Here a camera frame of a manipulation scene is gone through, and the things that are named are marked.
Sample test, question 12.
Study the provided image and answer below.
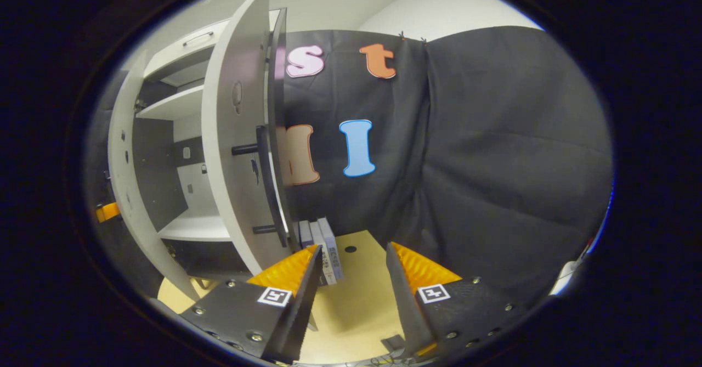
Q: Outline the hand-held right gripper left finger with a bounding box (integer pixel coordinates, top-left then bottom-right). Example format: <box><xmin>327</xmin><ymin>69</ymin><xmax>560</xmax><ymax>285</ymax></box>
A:
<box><xmin>180</xmin><ymin>245</ymin><xmax>324</xmax><ymax>363</ymax></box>

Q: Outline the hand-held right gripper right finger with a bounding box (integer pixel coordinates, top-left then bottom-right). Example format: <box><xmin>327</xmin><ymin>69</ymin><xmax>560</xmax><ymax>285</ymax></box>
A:
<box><xmin>386</xmin><ymin>242</ymin><xmax>530</xmax><ymax>357</ymax></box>

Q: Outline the beige cabinet door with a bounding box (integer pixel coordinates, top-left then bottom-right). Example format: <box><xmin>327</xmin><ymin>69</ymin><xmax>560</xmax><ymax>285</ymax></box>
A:
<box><xmin>107</xmin><ymin>50</ymin><xmax>201</xmax><ymax>302</ymax></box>
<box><xmin>201</xmin><ymin>0</ymin><xmax>294</xmax><ymax>277</ymax></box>

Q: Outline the grey double-door shoe cabinet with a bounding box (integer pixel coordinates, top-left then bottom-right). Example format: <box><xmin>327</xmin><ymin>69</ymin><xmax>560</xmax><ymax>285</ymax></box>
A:
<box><xmin>132</xmin><ymin>8</ymin><xmax>288</xmax><ymax>291</ymax></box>

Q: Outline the black door handle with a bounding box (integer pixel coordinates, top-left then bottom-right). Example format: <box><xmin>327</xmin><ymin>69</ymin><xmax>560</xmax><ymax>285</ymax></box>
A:
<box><xmin>231</xmin><ymin>126</ymin><xmax>290</xmax><ymax>248</ymax></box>

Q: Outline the white lower cabinet shelf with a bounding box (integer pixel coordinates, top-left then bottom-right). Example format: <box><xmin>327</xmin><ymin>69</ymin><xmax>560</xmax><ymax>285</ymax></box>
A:
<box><xmin>158</xmin><ymin>213</ymin><xmax>232</xmax><ymax>242</ymax></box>

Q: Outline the white cabinet shelf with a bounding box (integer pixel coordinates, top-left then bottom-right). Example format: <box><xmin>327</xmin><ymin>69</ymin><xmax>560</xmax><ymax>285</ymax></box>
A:
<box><xmin>158</xmin><ymin>213</ymin><xmax>232</xmax><ymax>242</ymax></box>
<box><xmin>136</xmin><ymin>84</ymin><xmax>205</xmax><ymax>121</ymax></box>

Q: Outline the white upper cabinet shelf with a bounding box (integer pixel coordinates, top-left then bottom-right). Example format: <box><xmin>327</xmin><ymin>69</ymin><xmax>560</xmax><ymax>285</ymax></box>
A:
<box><xmin>136</xmin><ymin>84</ymin><xmax>205</xmax><ymax>121</ymax></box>

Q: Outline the beige cabinet flap panel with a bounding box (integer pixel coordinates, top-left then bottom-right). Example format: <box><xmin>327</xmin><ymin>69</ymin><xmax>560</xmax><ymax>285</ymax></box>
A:
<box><xmin>143</xmin><ymin>19</ymin><xmax>231</xmax><ymax>81</ymax></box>

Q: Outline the small grey block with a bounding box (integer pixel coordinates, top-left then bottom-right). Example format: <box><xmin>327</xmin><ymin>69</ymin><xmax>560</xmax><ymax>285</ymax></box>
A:
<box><xmin>381</xmin><ymin>334</ymin><xmax>407</xmax><ymax>357</ymax></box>

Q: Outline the white flat box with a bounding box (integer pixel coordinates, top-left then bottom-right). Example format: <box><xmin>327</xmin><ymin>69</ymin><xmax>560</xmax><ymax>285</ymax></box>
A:
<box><xmin>310</xmin><ymin>220</ymin><xmax>336</xmax><ymax>285</ymax></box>

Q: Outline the light grey flat box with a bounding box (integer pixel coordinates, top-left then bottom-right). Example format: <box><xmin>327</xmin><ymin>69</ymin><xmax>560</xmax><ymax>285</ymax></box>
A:
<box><xmin>318</xmin><ymin>217</ymin><xmax>344</xmax><ymax>281</ymax></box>

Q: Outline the white object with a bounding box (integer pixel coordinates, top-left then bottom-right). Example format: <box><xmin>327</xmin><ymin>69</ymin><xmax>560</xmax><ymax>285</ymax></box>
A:
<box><xmin>550</xmin><ymin>260</ymin><xmax>583</xmax><ymax>296</ymax></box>

